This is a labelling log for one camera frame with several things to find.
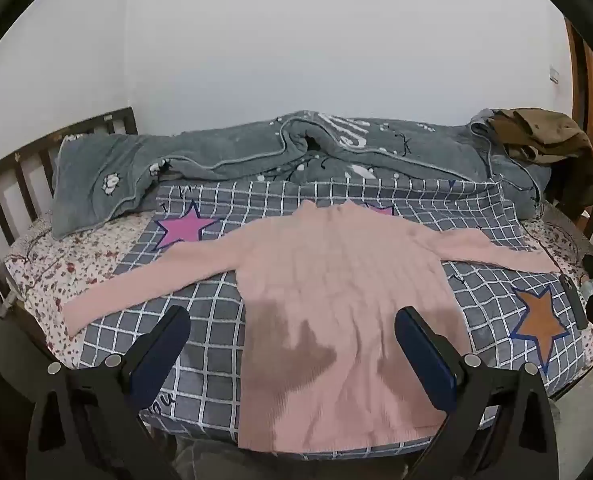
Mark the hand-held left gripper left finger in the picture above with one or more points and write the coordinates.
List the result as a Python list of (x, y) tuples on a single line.
[(159, 355)]

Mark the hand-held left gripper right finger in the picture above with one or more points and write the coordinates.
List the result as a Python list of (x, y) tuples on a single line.
[(426, 355)]

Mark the pink knit sweater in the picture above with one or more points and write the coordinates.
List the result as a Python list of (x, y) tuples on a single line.
[(326, 270)]

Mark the grey checked star bed cover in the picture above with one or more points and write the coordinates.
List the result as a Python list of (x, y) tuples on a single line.
[(216, 340)]

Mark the floral bed sheet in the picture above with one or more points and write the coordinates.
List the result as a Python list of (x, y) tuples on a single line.
[(51, 270)]

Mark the grey fleece blanket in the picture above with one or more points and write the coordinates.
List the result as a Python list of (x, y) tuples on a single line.
[(216, 155)]

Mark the brown clothing pile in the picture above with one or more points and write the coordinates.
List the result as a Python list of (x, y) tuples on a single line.
[(541, 132)]

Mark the white wall switch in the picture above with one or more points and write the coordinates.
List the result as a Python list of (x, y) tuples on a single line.
[(554, 74)]

